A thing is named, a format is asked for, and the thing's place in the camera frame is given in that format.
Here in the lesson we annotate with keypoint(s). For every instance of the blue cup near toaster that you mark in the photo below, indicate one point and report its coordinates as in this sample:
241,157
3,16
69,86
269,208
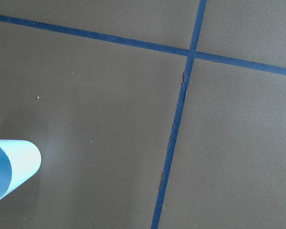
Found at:
19,161

